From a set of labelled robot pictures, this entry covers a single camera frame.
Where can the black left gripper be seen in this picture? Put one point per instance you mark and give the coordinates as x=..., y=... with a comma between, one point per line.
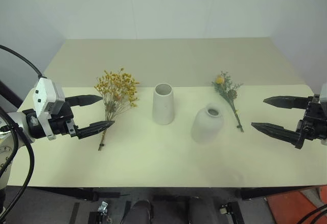
x=62, y=125

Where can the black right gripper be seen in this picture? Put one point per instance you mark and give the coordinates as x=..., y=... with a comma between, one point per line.
x=314, y=121

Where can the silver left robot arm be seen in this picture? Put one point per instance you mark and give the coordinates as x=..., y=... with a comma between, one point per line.
x=15, y=121

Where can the white conical vase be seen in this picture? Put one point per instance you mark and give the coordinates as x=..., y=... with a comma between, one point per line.
x=163, y=106

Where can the white rounded vase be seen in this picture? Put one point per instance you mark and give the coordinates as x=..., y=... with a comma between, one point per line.
x=205, y=126

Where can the yellow dried flower bunch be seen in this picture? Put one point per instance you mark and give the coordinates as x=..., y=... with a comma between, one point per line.
x=120, y=81

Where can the green sprig bunch, yellow ball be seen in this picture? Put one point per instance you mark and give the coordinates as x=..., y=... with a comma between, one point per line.
x=227, y=91

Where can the black diagonal strut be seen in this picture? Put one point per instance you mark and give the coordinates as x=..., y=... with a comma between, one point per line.
x=10, y=94

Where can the red floor mat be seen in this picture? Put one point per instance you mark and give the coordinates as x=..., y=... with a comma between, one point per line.
x=293, y=206

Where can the silver metal clamp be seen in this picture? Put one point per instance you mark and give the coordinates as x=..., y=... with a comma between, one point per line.
x=103, y=206

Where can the small caster wheel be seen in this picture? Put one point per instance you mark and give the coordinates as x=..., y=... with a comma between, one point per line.
x=223, y=211

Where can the black table frame bar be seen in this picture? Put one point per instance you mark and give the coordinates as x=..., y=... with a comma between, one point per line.
x=76, y=192

